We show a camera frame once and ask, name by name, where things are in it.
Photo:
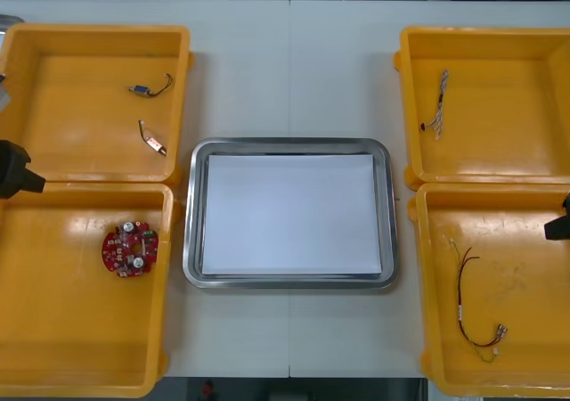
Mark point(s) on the steel tray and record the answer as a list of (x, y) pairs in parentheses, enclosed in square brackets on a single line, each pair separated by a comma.
[(189, 218)]

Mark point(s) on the solenoid with blue label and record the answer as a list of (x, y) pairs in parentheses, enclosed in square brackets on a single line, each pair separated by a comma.
[(140, 90)]

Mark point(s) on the round red circuit board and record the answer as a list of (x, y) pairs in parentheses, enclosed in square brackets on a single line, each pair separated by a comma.
[(129, 251)]

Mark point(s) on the white paper sheet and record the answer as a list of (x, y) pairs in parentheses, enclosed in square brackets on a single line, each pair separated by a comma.
[(289, 214)]

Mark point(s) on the solenoid with white label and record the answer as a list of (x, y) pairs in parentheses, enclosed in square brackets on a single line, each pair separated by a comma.
[(154, 143)]

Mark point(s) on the yellow-orange plastic bin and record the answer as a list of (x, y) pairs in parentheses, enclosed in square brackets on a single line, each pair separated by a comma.
[(499, 107), (53, 312), (67, 107), (534, 294)]

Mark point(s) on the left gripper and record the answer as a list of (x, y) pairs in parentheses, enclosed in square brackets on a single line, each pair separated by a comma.
[(11, 169)]

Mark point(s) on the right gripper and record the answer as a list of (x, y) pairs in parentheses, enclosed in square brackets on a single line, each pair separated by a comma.
[(567, 207)]

